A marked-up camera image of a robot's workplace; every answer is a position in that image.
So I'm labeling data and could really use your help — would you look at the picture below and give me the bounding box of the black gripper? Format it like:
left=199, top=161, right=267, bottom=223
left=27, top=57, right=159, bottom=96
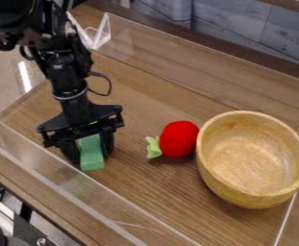
left=38, top=94, right=123, bottom=164

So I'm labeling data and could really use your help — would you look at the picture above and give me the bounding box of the green foam block stick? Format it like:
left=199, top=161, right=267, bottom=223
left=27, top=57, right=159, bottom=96
left=80, top=135, right=104, bottom=172

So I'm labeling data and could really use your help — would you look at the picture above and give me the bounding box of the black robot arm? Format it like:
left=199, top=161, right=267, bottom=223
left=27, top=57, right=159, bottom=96
left=0, top=0, right=123, bottom=163

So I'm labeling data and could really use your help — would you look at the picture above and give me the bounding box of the light wooden bowl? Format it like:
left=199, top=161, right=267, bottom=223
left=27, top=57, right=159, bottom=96
left=197, top=111, right=299, bottom=209

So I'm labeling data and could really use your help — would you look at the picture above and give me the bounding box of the red plush strawberry toy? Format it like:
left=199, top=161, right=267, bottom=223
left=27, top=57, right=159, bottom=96
left=146, top=120, right=199, bottom=159

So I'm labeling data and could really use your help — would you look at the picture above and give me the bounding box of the black device bottom left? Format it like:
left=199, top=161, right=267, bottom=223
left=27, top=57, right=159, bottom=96
left=0, top=214, right=60, bottom=246

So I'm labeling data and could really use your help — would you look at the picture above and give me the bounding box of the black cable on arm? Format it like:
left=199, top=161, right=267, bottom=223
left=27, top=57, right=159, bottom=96
left=86, top=70, right=114, bottom=98

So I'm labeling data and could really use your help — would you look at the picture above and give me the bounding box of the clear acrylic tray enclosure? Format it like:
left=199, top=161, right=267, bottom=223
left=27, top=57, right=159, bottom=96
left=0, top=12, right=299, bottom=246

